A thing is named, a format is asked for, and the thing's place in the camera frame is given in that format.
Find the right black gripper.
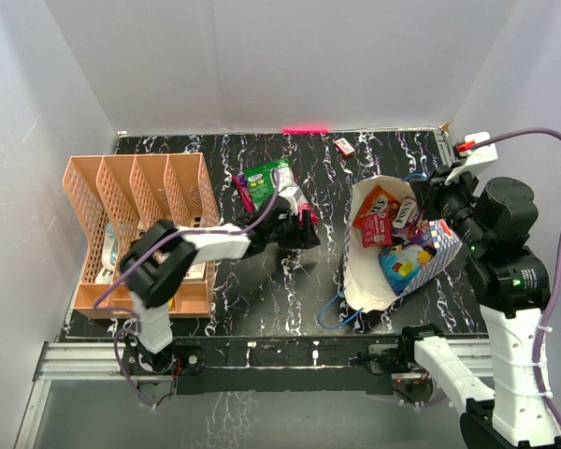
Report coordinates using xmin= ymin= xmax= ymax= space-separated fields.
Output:
xmin=410 ymin=162 xmax=489 ymax=253

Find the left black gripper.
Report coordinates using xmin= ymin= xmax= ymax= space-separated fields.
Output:
xmin=266 ymin=210 xmax=320 ymax=250

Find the pink chips bag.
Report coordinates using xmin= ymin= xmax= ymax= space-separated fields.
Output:
xmin=232 ymin=175 xmax=320 ymax=230

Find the red snack packet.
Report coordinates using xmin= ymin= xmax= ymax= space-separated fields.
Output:
xmin=361 ymin=212 xmax=392 ymax=248

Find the blue checkered paper bag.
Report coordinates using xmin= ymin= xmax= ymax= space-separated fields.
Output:
xmin=340 ymin=176 xmax=462 ymax=313

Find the green snack packet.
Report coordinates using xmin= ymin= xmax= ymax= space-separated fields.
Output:
xmin=243 ymin=157 xmax=294 ymax=210

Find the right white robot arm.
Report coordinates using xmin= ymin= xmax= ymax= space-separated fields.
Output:
xmin=397 ymin=167 xmax=561 ymax=448

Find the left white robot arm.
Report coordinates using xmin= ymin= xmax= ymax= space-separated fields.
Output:
xmin=121 ymin=197 xmax=320 ymax=373

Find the blue gummy snack bag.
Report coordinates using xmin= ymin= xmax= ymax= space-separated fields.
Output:
xmin=379 ymin=241 xmax=437 ymax=296

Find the orange snack packet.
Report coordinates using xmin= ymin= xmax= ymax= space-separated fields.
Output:
xmin=352 ymin=185 xmax=400 ymax=228

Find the red white small box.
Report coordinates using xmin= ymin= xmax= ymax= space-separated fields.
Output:
xmin=334 ymin=138 xmax=355 ymax=157

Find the pink tape strip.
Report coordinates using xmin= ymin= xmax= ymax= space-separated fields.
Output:
xmin=282 ymin=125 xmax=328 ymax=135

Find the red white box in organizer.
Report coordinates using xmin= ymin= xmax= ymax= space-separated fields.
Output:
xmin=184 ymin=262 xmax=207 ymax=282

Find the orange plastic desk organizer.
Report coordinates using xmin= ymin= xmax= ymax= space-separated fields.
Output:
xmin=63 ymin=152 xmax=220 ymax=319

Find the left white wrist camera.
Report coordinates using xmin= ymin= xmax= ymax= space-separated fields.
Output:
xmin=277 ymin=185 xmax=309 ymax=219

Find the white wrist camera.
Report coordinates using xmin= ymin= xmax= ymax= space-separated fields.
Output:
xmin=445 ymin=131 xmax=497 ymax=185
xmin=277 ymin=185 xmax=309 ymax=219

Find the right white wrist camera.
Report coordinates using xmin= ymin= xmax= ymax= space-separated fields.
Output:
xmin=445 ymin=131 xmax=497 ymax=185

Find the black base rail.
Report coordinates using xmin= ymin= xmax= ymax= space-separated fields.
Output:
xmin=122 ymin=335 xmax=438 ymax=403

